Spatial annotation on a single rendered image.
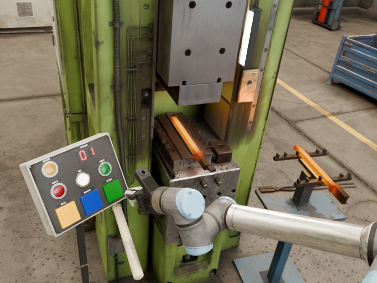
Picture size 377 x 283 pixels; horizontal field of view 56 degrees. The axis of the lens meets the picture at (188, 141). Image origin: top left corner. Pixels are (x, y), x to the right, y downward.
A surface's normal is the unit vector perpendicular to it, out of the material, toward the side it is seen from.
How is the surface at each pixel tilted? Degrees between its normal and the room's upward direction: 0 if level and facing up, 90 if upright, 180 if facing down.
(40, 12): 90
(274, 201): 0
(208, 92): 90
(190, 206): 55
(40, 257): 0
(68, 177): 60
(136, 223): 90
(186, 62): 90
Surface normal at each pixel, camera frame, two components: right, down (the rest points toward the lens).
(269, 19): 0.37, 0.54
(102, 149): 0.67, -0.04
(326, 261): 0.09, -0.83
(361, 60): -0.86, 0.20
